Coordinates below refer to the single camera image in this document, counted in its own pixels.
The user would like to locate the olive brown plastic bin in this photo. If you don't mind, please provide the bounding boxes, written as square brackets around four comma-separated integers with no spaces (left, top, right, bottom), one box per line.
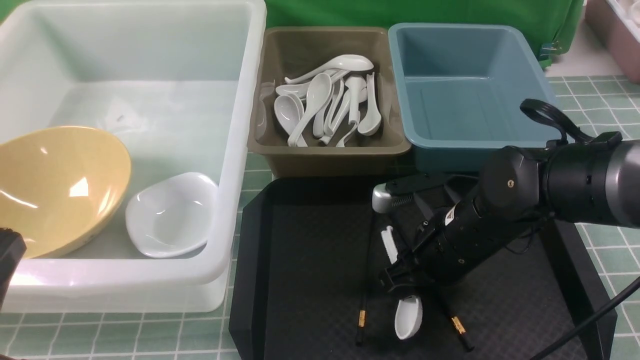
[247,26,411,178]

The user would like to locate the black serving tray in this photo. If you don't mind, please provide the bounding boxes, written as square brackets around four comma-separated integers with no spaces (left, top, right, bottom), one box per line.
[228,176,610,360]

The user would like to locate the green cloth backdrop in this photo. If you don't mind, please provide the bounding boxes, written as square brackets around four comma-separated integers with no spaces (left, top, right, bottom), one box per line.
[0,0,585,68]

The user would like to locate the white spoon centre of pile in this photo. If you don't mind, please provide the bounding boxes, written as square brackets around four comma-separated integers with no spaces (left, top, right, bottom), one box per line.
[287,72,333,147]

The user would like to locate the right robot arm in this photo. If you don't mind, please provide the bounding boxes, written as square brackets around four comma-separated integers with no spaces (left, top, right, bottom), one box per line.
[376,132,640,298]

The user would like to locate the blue plastic bin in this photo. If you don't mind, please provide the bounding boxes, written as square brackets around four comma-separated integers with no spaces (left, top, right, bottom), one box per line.
[388,23,560,173]

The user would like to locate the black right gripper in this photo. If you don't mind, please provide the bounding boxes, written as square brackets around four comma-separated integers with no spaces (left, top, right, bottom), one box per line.
[378,194,538,293]

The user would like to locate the white spoon left of pile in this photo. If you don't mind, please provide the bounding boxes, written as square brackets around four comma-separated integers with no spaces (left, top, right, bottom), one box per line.
[274,93,305,136]

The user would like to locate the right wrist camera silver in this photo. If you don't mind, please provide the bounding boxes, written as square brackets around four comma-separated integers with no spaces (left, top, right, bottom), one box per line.
[372,172,481,215]

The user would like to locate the yellow noodle bowl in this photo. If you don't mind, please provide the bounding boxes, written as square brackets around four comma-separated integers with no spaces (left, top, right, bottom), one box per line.
[0,126,132,259]

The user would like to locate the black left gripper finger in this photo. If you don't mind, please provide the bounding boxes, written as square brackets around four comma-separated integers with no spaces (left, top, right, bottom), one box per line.
[0,228,26,308]

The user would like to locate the black chopstick gold band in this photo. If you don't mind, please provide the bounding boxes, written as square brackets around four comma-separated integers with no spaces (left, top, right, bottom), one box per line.
[433,287,474,353]

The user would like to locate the small white dish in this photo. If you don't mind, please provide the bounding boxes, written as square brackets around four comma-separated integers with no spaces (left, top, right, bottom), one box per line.
[125,172,218,259]

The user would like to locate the pink bin at corner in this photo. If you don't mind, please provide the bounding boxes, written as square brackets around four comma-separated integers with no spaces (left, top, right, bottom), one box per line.
[584,0,640,84]

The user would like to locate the white spoon of pile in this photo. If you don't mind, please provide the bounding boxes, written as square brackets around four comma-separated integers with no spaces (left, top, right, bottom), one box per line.
[287,72,333,147]
[358,72,382,136]
[285,54,374,84]
[274,93,305,136]

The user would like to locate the white spoon top of pile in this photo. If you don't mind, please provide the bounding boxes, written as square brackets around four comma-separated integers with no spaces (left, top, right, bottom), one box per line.
[285,54,374,84]

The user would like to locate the large white plastic tub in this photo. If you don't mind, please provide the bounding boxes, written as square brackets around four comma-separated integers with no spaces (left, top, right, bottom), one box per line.
[1,0,267,313]

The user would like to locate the white ceramic soup spoon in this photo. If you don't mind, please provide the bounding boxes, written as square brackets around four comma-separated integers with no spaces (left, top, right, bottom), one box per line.
[381,225,423,340]

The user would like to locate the white spoon right of pile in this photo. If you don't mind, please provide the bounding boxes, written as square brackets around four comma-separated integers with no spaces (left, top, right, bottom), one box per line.
[358,72,382,136]

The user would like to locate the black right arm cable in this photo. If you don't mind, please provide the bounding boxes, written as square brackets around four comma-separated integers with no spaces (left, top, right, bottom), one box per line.
[520,98,640,360]

